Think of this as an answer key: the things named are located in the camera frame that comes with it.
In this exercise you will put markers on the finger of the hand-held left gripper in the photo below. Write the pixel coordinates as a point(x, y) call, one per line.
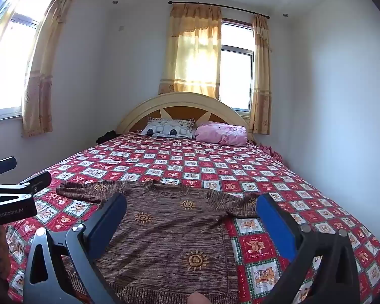
point(38, 180)
point(1, 166)

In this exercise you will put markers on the brown knit sweater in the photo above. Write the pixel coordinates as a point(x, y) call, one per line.
point(171, 243)

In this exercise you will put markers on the large window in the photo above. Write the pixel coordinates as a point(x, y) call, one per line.
point(6, 69)

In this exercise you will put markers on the black curtain rod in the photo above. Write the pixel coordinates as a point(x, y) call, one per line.
point(234, 9)

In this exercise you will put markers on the grey patterned pillow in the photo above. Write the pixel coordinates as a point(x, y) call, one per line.
point(167, 129)

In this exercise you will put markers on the small window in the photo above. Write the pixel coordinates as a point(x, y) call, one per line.
point(236, 79)

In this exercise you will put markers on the red checked printed blanket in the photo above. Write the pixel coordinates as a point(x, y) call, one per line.
point(209, 161)

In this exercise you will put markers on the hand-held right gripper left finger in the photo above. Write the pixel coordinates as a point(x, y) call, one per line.
point(109, 218)

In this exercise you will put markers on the long yellow curtain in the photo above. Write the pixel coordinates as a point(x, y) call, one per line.
point(41, 85)

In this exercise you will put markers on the narrow yellow curtain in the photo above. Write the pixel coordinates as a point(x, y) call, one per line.
point(261, 76)

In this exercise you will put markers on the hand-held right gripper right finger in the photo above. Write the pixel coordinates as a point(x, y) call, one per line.
point(277, 224)

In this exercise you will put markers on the wide yellow curtain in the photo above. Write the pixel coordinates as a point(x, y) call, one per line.
point(190, 53)

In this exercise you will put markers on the cream arched bed headboard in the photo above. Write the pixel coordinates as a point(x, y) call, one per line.
point(183, 101)

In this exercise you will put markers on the pink pillow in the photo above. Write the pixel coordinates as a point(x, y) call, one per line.
point(220, 133)

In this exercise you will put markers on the dark cloth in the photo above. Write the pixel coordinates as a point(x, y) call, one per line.
point(106, 136)

